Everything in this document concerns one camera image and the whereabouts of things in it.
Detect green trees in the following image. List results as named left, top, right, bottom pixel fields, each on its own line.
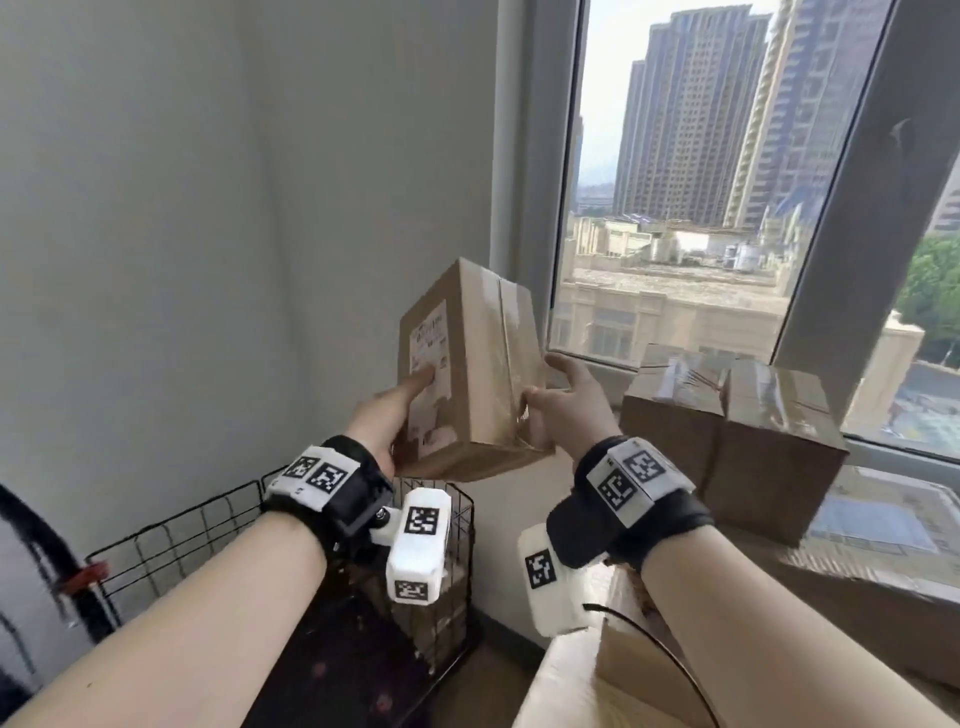
left=894, top=232, right=960, bottom=370

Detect red clip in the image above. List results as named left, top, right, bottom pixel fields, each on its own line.
left=61, top=561, right=112, bottom=597

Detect black cable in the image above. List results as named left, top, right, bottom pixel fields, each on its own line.
left=582, top=603, right=723, bottom=728

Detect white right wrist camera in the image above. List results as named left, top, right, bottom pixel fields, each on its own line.
left=516, top=522, right=610, bottom=639

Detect black left wrist strap with markers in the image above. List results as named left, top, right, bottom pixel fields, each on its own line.
left=260, top=435, right=396, bottom=558

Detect taped brown cardboard box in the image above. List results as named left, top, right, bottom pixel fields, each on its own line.
left=619, top=343, right=732, bottom=492
left=702, top=358, right=851, bottom=549

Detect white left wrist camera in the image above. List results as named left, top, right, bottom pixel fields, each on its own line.
left=370, top=487, right=454, bottom=606

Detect person's right hand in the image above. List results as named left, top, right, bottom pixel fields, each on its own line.
left=521, top=353, right=624, bottom=462

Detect low beige building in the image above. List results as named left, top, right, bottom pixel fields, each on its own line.
left=549, top=216, right=926, bottom=423

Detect black wire basket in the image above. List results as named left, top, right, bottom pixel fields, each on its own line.
left=84, top=463, right=479, bottom=728

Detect tan high-rise tower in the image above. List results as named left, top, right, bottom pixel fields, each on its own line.
left=722, top=0, right=895, bottom=235

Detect grey window frame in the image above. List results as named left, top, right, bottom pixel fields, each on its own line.
left=491, top=0, right=960, bottom=468

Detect large cardboard box with label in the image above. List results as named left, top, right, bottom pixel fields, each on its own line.
left=723, top=463, right=960, bottom=695

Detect person's left hand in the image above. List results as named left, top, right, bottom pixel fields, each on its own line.
left=345, top=366, right=438, bottom=479

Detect plain brown cardboard box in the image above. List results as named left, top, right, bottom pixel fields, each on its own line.
left=596, top=564, right=723, bottom=727

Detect black right wrist strap with markers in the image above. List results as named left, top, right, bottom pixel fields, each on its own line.
left=545, top=435, right=716, bottom=573

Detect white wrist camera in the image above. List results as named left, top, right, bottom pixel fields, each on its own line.
left=370, top=487, right=454, bottom=606
left=516, top=522, right=610, bottom=639

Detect pale flat cardboard box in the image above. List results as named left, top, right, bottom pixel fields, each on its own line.
left=512, top=630, right=702, bottom=728

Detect person's left forearm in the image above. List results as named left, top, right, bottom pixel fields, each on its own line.
left=0, top=510, right=331, bottom=728

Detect black wrist strap with markers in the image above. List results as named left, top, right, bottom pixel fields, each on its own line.
left=260, top=435, right=396, bottom=558
left=545, top=435, right=716, bottom=573

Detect person's right forearm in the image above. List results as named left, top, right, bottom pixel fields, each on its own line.
left=639, top=523, right=960, bottom=728

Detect dark high-rise tower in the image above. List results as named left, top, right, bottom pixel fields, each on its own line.
left=612, top=3, right=774, bottom=228

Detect black curved bar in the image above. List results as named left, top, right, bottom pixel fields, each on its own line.
left=0, top=482, right=123, bottom=700

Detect labelled brown cardboard box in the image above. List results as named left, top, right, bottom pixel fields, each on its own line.
left=391, top=257, right=557, bottom=484

